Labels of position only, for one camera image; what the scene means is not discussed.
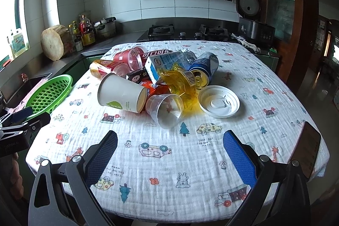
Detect yellow red label bottle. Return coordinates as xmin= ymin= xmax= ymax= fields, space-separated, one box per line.
xmin=90 ymin=60 xmax=130 ymax=80

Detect white paper cup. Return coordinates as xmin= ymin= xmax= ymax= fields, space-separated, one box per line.
xmin=97 ymin=73 xmax=147 ymax=114

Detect white plastic cup lid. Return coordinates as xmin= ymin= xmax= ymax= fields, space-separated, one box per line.
xmin=198 ymin=85 xmax=240 ymax=119

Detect red cartoon paper cup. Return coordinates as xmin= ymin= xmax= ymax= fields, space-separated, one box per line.
xmin=113 ymin=45 xmax=146 ymax=71

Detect clear plastic cup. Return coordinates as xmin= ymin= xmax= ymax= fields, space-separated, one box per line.
xmin=145 ymin=94 xmax=184 ymax=129

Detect orange wafer snack packet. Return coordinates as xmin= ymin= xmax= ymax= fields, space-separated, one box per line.
xmin=140 ymin=80 xmax=170 ymax=99

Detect blue white milk carton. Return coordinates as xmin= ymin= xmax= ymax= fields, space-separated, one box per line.
xmin=144 ymin=52 xmax=190 ymax=84

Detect blue drink can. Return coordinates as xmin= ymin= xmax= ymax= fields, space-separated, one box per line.
xmin=189 ymin=52 xmax=219 ymax=89

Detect yellow plastic wrapper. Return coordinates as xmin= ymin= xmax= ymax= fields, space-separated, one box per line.
xmin=159 ymin=65 xmax=198 ymax=113

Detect red cola can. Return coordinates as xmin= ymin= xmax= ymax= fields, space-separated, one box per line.
xmin=137 ymin=49 xmax=172 ymax=67

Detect white paper ball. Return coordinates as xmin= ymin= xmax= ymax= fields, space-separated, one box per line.
xmin=183 ymin=50 xmax=197 ymax=65

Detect steel kitchen sink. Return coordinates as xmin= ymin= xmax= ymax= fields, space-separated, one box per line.
xmin=6 ymin=73 xmax=51 ymax=108

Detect person left hand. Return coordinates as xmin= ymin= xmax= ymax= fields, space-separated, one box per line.
xmin=10 ymin=153 xmax=24 ymax=200

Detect green perforated plastic basket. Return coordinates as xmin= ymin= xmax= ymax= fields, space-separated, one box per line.
xmin=25 ymin=75 xmax=73 ymax=119

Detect black smartphone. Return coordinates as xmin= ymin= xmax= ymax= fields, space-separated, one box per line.
xmin=289 ymin=122 xmax=321 ymax=181

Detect green cabinet doors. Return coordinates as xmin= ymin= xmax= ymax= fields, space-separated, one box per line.
xmin=64 ymin=56 xmax=102 ymax=85

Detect detergent bottle on sill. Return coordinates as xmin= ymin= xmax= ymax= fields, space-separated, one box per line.
xmin=7 ymin=28 xmax=29 ymax=59

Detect round wooden chopping block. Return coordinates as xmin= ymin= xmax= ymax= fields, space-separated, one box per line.
xmin=41 ymin=25 xmax=73 ymax=61

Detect white patterned table cloth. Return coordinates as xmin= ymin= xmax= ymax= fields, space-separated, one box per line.
xmin=26 ymin=41 xmax=312 ymax=223

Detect oil and sauce bottle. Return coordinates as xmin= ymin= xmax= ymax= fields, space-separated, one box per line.
xmin=68 ymin=14 xmax=95 ymax=52

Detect steel cooking pot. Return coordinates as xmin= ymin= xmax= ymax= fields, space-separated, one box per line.
xmin=94 ymin=17 xmax=116 ymax=41

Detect white rag on counter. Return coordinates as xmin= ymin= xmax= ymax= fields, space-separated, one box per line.
xmin=231 ymin=33 xmax=261 ymax=53

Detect black gas stove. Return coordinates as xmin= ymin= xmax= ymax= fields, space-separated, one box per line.
xmin=137 ymin=24 xmax=232 ymax=42

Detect black rice cooker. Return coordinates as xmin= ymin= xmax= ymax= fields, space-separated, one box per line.
xmin=236 ymin=0 xmax=275 ymax=45

